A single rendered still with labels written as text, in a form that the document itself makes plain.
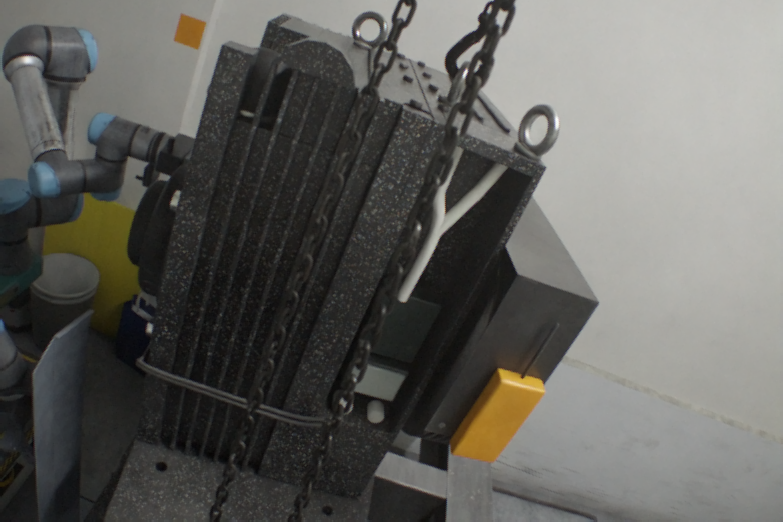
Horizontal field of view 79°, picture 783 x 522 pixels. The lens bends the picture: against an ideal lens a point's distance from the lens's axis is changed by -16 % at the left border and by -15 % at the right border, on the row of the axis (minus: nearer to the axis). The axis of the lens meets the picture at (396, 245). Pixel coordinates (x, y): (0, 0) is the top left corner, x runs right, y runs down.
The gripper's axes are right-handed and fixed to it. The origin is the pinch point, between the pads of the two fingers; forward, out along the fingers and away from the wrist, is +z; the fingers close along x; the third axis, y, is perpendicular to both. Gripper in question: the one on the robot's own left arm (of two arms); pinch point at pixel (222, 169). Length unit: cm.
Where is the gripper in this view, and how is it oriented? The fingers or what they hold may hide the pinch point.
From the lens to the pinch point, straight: 123.8
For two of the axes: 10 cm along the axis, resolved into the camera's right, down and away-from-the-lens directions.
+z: 9.3, 3.1, 2.1
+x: -0.4, -4.7, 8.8
